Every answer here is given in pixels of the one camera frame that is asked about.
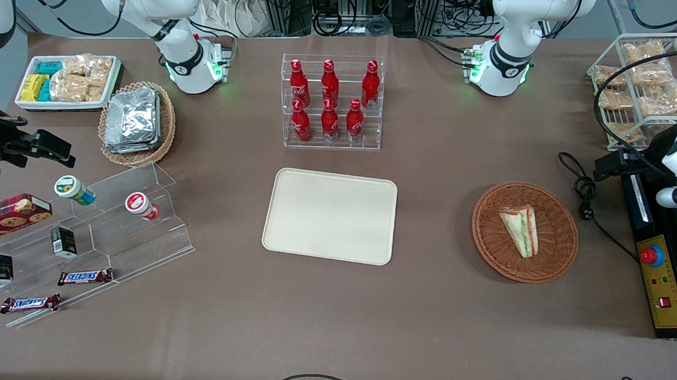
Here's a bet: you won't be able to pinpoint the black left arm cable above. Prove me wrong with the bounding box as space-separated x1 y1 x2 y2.
591 40 677 177

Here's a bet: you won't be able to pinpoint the brown snickers bar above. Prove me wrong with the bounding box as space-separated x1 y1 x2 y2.
57 266 115 289
0 291 61 317

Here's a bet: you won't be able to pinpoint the red lid yogurt cup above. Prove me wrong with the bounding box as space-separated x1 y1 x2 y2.
124 192 161 221

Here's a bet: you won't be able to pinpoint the cream plastic serving tray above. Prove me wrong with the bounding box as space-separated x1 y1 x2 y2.
261 167 398 266

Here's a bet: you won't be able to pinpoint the white rectangular snack tray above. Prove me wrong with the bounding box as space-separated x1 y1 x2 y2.
15 51 122 115

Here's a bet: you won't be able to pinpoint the oval tan wicker basket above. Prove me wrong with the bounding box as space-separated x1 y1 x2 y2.
97 80 178 169

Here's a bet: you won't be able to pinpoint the clear bag of biscuits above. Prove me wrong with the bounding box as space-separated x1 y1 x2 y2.
628 62 673 88
621 39 667 67
636 83 677 118
606 122 642 141
594 65 627 89
597 89 635 111

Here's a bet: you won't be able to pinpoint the white cloth bags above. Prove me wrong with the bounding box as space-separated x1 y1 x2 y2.
197 0 273 39

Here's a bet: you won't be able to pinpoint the black yellow control box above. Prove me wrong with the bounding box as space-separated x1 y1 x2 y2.
615 165 677 341

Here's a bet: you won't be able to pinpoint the red plaid cookie box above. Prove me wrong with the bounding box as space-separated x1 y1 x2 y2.
0 192 54 250

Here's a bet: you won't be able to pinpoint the clear acrylic bottle rack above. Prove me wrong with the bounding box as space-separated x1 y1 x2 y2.
278 53 385 152

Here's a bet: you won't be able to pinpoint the red cola bottle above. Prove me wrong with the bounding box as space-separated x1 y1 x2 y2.
288 59 312 107
290 99 314 143
320 99 341 143
345 99 365 143
360 60 381 110
320 59 341 106

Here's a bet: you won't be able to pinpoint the triangle sandwich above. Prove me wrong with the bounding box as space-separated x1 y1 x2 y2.
496 203 541 259

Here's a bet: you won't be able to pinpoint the white wire rack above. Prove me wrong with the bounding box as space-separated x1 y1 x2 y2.
584 30 677 154

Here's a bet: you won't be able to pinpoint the silver foil pouch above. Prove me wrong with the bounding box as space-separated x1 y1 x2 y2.
104 85 161 148
106 137 162 156

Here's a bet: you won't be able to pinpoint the yellow snack packet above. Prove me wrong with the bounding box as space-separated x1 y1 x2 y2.
21 74 50 103

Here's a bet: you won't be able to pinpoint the green lid yogurt cup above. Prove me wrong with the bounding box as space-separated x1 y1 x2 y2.
53 175 97 206

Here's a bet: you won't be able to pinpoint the black power cable with plug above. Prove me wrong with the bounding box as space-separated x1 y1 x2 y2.
554 152 644 262

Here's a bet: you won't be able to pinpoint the black aluminium rack frame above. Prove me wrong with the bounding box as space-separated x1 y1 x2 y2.
257 0 448 42

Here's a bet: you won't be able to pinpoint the round brown wicker basket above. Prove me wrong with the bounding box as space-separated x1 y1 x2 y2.
469 180 582 286

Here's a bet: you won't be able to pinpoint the clear acrylic step display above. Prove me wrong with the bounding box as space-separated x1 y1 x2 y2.
0 155 199 337

